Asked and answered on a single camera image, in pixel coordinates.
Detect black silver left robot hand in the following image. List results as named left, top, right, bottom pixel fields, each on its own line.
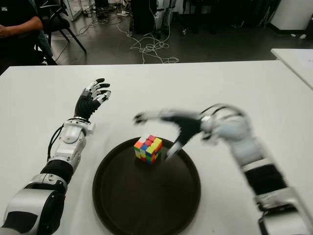
left=74, top=78, right=112, bottom=120

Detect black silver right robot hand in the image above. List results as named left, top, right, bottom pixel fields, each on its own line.
left=133, top=109, right=208, bottom=161

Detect multicoloured Rubik's cube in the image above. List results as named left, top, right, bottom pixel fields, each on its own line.
left=134, top=134, right=163, bottom=165

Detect dark brown round plate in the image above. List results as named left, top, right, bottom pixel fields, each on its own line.
left=92, top=137, right=201, bottom=235

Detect black chair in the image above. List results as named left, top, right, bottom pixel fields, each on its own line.
left=39, top=0, right=88, bottom=66

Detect white framed glass case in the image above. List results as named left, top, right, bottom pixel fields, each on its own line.
left=62, top=0, right=85, bottom=22

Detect seated person in black shirt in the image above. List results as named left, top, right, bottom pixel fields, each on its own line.
left=0, top=0, right=59, bottom=66

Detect black box cabinet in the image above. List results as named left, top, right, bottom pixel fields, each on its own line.
left=131, top=0, right=157, bottom=34

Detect white humanoid robot legs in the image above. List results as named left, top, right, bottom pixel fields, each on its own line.
left=153, top=0, right=177, bottom=37

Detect white side table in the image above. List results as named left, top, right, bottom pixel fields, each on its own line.
left=270, top=48, right=313, bottom=90

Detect white cabinet with black base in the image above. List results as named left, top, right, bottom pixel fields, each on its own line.
left=269, top=0, right=313, bottom=31

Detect tangled white floor cable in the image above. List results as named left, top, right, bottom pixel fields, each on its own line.
left=117, top=24, right=180, bottom=65

